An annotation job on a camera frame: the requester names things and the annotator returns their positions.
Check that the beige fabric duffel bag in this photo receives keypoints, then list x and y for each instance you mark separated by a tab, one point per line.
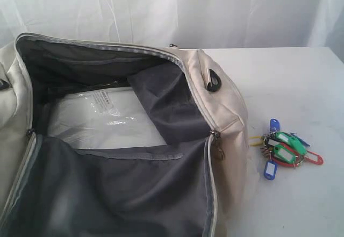
187	187

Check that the colourful key tag bunch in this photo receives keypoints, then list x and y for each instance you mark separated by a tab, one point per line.
283	149

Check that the white plastic wrapped package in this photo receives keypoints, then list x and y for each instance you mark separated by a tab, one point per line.
103	119

